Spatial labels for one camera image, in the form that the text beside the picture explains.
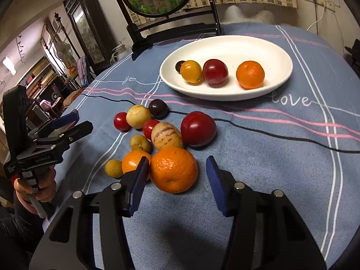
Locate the blue striped tablecloth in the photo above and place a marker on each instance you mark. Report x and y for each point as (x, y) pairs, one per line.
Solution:
(281, 168)

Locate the wooden bookshelf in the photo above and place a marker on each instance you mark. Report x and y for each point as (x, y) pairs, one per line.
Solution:
(42, 77)

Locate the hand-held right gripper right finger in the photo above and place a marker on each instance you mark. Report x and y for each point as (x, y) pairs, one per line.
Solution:
(215, 187)

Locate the large red plum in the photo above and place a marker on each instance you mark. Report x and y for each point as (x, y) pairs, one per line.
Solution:
(198, 128)

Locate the white teapot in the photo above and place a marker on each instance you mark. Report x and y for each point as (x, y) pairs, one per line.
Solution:
(120, 50)

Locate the person's left forearm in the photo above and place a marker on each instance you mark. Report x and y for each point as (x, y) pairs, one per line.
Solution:
(19, 227)

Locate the white standing fan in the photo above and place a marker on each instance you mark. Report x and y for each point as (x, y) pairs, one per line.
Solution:
(62, 50)

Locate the small orange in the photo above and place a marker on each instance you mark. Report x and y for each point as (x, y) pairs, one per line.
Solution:
(133, 161)

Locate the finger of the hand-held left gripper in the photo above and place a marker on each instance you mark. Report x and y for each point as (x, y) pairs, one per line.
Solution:
(64, 121)
(77, 130)

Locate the pale yellow round fruit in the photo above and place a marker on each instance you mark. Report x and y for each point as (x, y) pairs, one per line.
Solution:
(138, 116)

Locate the red cherry tomato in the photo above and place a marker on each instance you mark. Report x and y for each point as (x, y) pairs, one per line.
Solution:
(149, 128)
(121, 121)

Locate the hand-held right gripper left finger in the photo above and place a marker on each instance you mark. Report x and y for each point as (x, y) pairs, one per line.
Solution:
(137, 187)

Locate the black object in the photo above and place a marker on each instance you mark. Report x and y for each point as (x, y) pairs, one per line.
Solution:
(353, 57)

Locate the medium orange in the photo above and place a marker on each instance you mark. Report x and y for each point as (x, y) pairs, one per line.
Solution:
(250, 74)

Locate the white oval plate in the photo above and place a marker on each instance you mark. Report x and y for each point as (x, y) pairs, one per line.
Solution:
(253, 53)

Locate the yellow plum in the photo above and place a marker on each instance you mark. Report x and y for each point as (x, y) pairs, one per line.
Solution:
(191, 72)

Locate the dark wooden cabinet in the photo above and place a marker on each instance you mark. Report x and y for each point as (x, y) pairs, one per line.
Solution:
(84, 28)

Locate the large orange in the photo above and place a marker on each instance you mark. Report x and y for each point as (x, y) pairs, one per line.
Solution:
(173, 170)

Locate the striped pepino melon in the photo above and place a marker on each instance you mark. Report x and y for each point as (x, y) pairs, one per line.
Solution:
(166, 135)

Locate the wall socket strip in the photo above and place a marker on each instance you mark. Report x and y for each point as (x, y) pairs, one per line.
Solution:
(323, 1)

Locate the small tan longan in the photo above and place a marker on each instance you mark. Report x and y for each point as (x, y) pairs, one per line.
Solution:
(113, 169)
(140, 143)

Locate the person's left hand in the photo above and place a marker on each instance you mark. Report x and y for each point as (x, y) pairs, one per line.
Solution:
(46, 187)

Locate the small dark purple plum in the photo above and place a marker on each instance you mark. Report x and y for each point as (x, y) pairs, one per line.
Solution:
(178, 67)

